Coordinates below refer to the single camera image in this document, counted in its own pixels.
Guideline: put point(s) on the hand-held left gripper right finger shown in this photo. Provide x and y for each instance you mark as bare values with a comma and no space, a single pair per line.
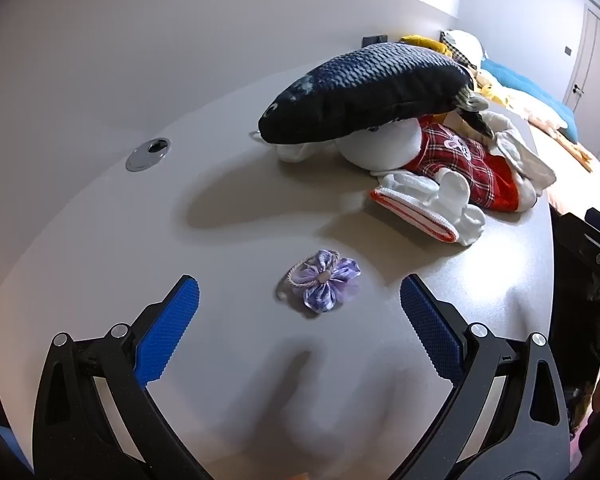
430,325

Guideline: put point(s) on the white rabbit plush red dress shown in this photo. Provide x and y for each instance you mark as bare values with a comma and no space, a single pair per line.
380,145

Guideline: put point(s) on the dark blue fish plush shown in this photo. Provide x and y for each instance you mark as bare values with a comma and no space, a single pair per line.
360,85

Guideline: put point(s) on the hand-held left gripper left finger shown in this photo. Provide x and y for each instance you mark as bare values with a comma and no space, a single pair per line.
170,325

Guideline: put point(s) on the yellow cloth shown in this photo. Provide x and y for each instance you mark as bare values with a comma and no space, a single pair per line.
422,44

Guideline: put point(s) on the bed with orange sheet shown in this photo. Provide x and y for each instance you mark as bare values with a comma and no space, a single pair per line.
575,180

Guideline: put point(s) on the white goose plush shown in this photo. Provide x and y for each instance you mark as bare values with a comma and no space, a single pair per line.
535,110

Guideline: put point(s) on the checkered white pillow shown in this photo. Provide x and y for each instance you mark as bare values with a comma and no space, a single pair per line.
465,47

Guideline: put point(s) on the purple fabric flower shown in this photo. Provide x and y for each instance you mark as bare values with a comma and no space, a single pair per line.
322,280

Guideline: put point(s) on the blue pillow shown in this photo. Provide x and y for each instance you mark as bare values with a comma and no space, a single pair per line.
525,85

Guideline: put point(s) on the yellow plush toy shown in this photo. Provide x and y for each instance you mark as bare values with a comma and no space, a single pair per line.
485,85

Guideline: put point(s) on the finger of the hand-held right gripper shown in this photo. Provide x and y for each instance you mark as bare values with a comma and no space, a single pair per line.
592,247

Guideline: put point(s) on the white sock red striped trim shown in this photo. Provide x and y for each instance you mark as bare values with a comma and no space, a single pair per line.
420,210

